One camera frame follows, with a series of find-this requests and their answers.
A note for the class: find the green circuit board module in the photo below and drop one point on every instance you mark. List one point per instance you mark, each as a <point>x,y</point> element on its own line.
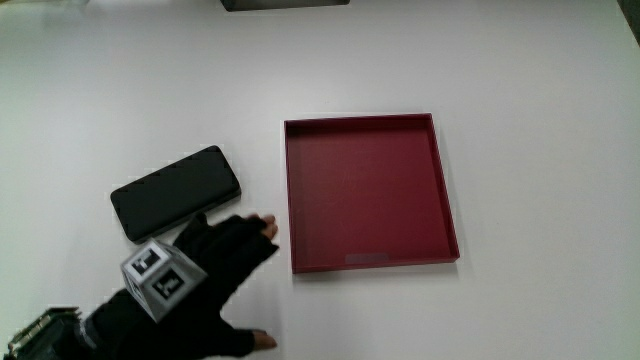
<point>37,325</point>

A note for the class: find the white desk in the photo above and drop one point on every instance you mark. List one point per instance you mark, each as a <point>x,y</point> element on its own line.
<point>525,175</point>

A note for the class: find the red square tray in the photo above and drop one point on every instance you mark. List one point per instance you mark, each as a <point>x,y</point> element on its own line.
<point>367,197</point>

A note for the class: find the person's left hand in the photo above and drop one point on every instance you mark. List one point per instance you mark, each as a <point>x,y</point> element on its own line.
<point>220,260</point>

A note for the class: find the black smartphone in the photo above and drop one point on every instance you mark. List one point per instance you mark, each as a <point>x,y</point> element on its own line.
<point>175,192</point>

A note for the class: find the black object at desk edge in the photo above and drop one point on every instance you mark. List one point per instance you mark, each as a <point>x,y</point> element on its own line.
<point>282,4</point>

